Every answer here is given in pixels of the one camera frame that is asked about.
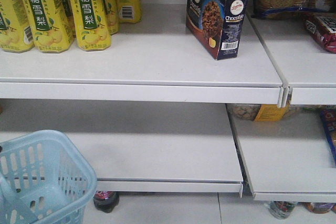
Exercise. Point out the light blue shopping basket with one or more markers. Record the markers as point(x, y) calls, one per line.
point(44, 179)

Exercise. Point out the clear bottle red label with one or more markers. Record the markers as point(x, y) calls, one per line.
point(281, 209)

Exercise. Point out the blue snack bag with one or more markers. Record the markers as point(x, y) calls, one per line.
point(327, 117)

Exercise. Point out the far left pear bottle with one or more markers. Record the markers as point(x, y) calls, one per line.
point(16, 34)

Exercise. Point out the dark blue cookie box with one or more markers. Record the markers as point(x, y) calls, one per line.
point(217, 25)

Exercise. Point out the red snack packet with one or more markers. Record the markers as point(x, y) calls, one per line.
point(321, 27)

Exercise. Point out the clear plastic cookie tub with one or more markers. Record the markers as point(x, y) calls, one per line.
point(268, 112)

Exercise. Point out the dark cola bottle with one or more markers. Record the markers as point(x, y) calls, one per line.
point(106, 200)

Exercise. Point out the yellow pear drink bottle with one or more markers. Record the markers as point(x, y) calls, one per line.
point(49, 25)

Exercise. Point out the white store shelving unit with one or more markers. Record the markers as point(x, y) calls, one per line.
point(149, 112)

